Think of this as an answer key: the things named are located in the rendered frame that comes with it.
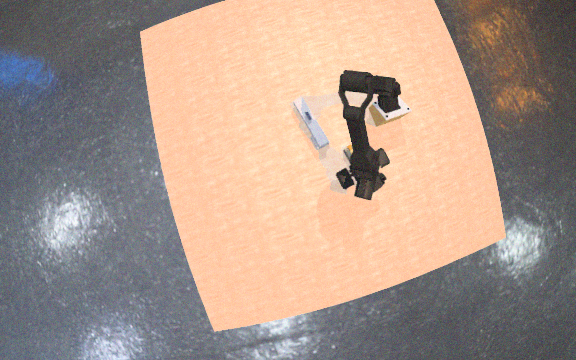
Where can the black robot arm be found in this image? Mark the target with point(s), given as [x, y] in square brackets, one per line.
[365, 159]

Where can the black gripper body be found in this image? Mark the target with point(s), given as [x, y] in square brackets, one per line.
[345, 178]

